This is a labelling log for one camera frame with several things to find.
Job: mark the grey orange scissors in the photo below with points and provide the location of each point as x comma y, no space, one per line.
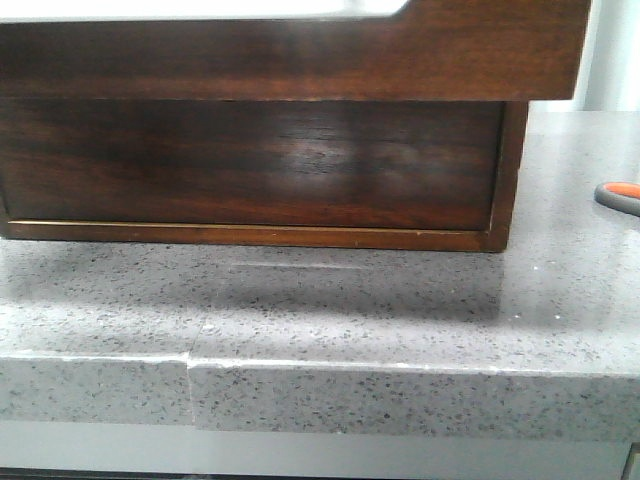
620,196

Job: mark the white tray on cabinet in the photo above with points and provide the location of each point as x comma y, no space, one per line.
155,10

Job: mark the dark wooden drawer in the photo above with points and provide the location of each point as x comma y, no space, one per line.
430,50

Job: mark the dark wooden drawer cabinet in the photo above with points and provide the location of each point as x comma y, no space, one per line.
391,175

